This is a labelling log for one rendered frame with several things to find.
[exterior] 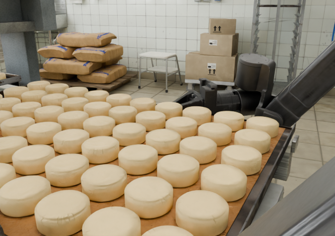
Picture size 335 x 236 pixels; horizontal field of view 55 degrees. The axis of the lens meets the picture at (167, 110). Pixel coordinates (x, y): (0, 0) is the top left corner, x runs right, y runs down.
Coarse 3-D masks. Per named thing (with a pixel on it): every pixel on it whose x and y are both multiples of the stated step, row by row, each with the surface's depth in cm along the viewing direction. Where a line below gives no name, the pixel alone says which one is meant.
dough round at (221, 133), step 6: (204, 126) 49; (210, 126) 49; (216, 126) 49; (222, 126) 49; (228, 126) 49; (198, 132) 48; (204, 132) 47; (210, 132) 47; (216, 132) 47; (222, 132) 47; (228, 132) 47; (210, 138) 46; (216, 138) 46; (222, 138) 46; (228, 138) 47; (222, 144) 47
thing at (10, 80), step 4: (16, 76) 85; (20, 76) 86; (0, 80) 81; (4, 80) 82; (8, 80) 83; (12, 80) 84; (16, 80) 85; (20, 80) 86; (0, 84) 81; (4, 84) 82
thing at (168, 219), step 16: (144, 144) 48; (272, 144) 48; (16, 176) 39; (128, 176) 39; (144, 176) 39; (256, 176) 39; (176, 192) 36; (96, 208) 33; (240, 208) 33; (0, 224) 31; (16, 224) 31; (32, 224) 31; (144, 224) 31; (160, 224) 31; (176, 224) 31
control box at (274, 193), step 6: (270, 186) 48; (276, 186) 48; (282, 186) 49; (270, 192) 47; (276, 192) 47; (282, 192) 47; (264, 198) 46; (270, 198) 46; (276, 198) 46; (282, 198) 48; (264, 204) 44; (270, 204) 44; (258, 210) 43; (264, 210) 43; (258, 216) 42; (252, 222) 41
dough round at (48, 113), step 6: (42, 108) 57; (48, 108) 57; (54, 108) 57; (60, 108) 57; (36, 114) 55; (42, 114) 54; (48, 114) 55; (54, 114) 55; (36, 120) 55; (42, 120) 55; (48, 120) 55; (54, 120) 55
